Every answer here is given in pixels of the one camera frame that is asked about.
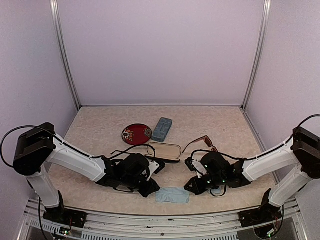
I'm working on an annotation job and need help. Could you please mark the left metal corner post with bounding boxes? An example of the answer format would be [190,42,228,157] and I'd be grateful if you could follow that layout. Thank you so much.
[50,0,82,111]

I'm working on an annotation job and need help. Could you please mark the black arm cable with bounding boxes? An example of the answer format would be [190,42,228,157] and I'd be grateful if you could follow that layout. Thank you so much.
[0,126,157,168]
[190,114,320,161]

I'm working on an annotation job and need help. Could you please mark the light blue cleaning cloth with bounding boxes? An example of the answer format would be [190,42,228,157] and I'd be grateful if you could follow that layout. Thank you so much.
[155,187,190,204]

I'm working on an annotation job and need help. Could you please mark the blue-grey hard glasses case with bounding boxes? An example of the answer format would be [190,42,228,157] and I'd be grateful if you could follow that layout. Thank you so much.
[151,117,173,143]

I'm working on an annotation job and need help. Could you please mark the red floral plate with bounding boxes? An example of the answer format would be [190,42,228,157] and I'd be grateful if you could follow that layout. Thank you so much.
[121,123,153,146]

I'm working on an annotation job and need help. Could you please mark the black glasses case beige lining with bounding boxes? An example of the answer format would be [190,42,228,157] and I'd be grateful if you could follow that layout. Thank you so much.
[144,142,182,164]

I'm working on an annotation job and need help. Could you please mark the folded blue cloth pouch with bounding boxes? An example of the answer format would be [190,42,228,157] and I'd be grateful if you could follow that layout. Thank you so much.
[210,186,224,196]

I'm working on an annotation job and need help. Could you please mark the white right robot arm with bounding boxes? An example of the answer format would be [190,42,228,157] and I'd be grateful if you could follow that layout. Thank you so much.
[184,127,320,222]

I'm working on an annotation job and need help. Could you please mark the metal corner post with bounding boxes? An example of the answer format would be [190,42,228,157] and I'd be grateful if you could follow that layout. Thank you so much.
[241,0,272,112]
[50,0,82,111]

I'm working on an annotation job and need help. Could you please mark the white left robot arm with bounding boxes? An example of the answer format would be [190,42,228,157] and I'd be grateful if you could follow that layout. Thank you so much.
[12,122,161,223]

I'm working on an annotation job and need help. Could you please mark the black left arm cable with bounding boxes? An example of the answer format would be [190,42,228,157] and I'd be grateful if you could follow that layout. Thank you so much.
[0,126,157,168]

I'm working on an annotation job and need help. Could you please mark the brown tinted sunglasses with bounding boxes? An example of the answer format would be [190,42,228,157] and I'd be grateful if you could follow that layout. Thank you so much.
[182,135,218,153]

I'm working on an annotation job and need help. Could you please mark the black frame sunglasses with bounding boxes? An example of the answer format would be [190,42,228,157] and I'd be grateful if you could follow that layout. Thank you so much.
[109,150,130,161]

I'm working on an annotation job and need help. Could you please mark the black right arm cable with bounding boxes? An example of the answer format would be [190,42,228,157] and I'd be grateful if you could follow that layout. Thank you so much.
[190,114,320,161]

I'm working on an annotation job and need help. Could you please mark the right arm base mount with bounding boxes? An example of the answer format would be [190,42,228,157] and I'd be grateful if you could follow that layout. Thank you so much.
[238,188,283,228]

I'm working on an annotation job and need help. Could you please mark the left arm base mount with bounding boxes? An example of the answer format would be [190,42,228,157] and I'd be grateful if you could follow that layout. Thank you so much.
[43,190,88,229]

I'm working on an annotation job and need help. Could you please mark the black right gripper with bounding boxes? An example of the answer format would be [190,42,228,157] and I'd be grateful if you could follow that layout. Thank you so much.
[184,173,226,196]

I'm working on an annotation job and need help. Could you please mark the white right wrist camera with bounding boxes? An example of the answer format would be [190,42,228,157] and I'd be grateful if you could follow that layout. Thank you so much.
[184,157,208,179]

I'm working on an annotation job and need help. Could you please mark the right metal corner post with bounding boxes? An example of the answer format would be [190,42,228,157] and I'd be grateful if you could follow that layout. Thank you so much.
[241,0,272,112]

